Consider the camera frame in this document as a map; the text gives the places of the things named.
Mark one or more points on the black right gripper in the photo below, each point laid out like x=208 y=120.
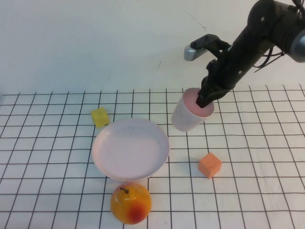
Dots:
x=226 y=71

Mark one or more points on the pale pink plastic cup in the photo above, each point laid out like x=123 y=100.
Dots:
x=184 y=117

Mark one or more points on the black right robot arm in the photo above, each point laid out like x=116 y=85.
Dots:
x=264 y=21

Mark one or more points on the pale pink round plate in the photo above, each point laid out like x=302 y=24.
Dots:
x=129 y=150

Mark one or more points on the white mat with black grid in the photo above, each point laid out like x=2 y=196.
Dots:
x=250 y=143

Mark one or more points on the orange foam cube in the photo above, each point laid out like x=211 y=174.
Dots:
x=209 y=165

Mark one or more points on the yellow foam cube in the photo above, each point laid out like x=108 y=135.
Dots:
x=100 y=117

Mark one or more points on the yellow red apple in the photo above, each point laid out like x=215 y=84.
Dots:
x=129 y=205

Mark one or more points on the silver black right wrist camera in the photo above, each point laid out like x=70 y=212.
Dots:
x=199 y=48

